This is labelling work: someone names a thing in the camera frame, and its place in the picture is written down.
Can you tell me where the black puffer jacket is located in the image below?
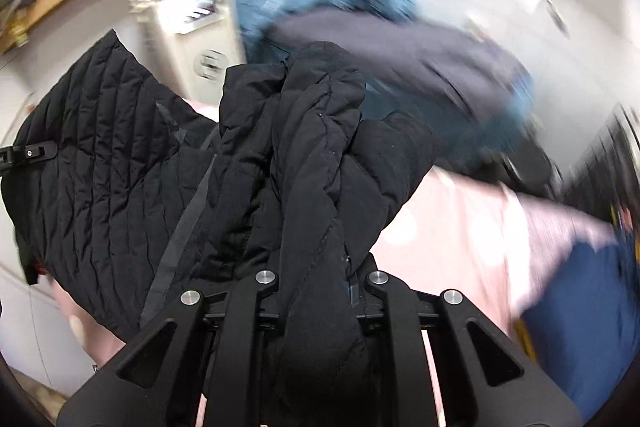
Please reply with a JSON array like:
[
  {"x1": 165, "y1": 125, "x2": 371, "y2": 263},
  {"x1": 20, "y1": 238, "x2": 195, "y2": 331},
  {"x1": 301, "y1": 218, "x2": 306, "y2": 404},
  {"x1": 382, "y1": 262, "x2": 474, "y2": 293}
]
[{"x1": 0, "y1": 29, "x2": 441, "y2": 427}]

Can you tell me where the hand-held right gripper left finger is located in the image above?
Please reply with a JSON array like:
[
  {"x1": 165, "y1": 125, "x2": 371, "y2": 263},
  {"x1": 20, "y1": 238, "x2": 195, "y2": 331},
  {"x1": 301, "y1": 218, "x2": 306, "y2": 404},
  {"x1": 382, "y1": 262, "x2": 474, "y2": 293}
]
[{"x1": 57, "y1": 270, "x2": 282, "y2": 427}]

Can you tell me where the white wall hook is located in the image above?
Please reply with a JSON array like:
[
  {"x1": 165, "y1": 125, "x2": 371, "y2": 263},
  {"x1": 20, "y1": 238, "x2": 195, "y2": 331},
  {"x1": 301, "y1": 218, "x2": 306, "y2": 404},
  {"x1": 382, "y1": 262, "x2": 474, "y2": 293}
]
[{"x1": 516, "y1": 0, "x2": 572, "y2": 38}]

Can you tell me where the pink bed sheet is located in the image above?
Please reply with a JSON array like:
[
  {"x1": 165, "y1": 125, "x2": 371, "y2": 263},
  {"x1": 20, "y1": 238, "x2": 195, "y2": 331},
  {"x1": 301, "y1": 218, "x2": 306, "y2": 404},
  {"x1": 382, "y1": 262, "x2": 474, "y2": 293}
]
[{"x1": 50, "y1": 97, "x2": 621, "y2": 427}]

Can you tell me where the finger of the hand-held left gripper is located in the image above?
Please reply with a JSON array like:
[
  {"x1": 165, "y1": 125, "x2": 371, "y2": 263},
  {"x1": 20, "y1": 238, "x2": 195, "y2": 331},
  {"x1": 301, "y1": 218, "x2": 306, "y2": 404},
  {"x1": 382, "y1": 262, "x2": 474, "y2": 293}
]
[{"x1": 0, "y1": 141, "x2": 57, "y2": 174}]

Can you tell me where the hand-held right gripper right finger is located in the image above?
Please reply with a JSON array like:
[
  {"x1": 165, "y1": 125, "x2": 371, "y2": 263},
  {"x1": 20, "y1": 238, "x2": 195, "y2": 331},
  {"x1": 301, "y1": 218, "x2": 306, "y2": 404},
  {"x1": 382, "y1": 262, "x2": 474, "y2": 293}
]
[{"x1": 354, "y1": 254, "x2": 584, "y2": 427}]

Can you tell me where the grey purple garment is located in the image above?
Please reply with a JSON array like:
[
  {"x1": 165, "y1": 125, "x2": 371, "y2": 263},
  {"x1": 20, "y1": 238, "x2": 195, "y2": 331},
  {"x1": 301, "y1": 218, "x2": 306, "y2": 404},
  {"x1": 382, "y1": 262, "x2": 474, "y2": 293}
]
[{"x1": 269, "y1": 9, "x2": 532, "y2": 124}]

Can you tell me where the dark cabinet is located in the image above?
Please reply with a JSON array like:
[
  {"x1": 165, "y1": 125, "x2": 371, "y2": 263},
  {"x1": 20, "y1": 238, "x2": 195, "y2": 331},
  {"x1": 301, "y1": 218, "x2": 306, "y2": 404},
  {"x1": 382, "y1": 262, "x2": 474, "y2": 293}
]
[{"x1": 550, "y1": 104, "x2": 640, "y2": 230}]

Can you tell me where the white kiosk with screen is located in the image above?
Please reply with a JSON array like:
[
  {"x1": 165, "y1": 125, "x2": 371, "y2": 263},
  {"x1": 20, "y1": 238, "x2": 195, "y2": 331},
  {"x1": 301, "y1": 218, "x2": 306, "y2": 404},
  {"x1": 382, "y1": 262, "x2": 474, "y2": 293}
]
[{"x1": 129, "y1": 0, "x2": 249, "y2": 106}]

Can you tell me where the navy blue cloth yellow trim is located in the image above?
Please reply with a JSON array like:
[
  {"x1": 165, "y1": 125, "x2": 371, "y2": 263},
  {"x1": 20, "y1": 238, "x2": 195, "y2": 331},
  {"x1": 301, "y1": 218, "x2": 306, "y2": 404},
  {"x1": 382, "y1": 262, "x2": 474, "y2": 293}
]
[{"x1": 515, "y1": 237, "x2": 640, "y2": 415}]

